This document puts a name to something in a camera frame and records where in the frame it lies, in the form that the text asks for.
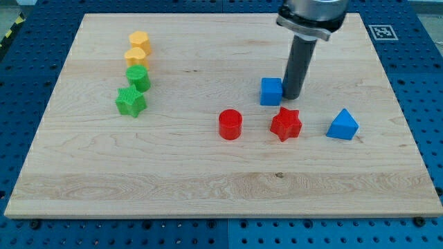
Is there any blue cube block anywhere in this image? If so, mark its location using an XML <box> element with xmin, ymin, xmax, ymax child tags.
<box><xmin>260</xmin><ymin>77</ymin><xmax>282</xmax><ymax>106</ymax></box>

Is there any light wooden board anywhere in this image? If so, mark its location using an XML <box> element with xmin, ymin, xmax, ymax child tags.
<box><xmin>5</xmin><ymin>13</ymin><xmax>442</xmax><ymax>219</ymax></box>

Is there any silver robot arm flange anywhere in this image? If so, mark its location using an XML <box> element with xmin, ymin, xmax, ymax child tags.
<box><xmin>276</xmin><ymin>0</ymin><xmax>349</xmax><ymax>41</ymax></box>

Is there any yellow hexagon block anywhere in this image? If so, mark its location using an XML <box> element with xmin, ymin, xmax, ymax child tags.
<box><xmin>129</xmin><ymin>30</ymin><xmax>152</xmax><ymax>55</ymax></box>

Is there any white fiducial marker tag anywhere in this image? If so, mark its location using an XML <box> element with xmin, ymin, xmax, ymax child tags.
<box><xmin>369</xmin><ymin>24</ymin><xmax>398</xmax><ymax>41</ymax></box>

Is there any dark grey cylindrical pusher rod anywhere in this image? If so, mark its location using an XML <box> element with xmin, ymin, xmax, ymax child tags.
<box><xmin>282</xmin><ymin>35</ymin><xmax>316</xmax><ymax>100</ymax></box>

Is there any red cylinder block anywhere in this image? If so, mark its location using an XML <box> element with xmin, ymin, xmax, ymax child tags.
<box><xmin>218</xmin><ymin>109</ymin><xmax>243</xmax><ymax>140</ymax></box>

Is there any blue triangle block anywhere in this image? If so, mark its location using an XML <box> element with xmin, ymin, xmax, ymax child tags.
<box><xmin>326</xmin><ymin>109</ymin><xmax>359</xmax><ymax>140</ymax></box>

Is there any yellow heart block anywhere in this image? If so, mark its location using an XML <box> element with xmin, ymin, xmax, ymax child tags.
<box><xmin>124</xmin><ymin>47</ymin><xmax>150</xmax><ymax>70</ymax></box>

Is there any red star block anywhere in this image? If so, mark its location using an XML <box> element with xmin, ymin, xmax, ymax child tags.
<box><xmin>270</xmin><ymin>107</ymin><xmax>302</xmax><ymax>142</ymax></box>

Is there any yellow black hazard tape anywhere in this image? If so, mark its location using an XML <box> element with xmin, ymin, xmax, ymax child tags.
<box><xmin>1</xmin><ymin>12</ymin><xmax>26</xmax><ymax>50</ymax></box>

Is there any green star block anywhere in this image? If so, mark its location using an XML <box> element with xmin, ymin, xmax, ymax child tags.
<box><xmin>115</xmin><ymin>85</ymin><xmax>147</xmax><ymax>118</ymax></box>

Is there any green cylinder block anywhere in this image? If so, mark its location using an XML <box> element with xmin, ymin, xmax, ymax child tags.
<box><xmin>125</xmin><ymin>65</ymin><xmax>151</xmax><ymax>92</ymax></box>

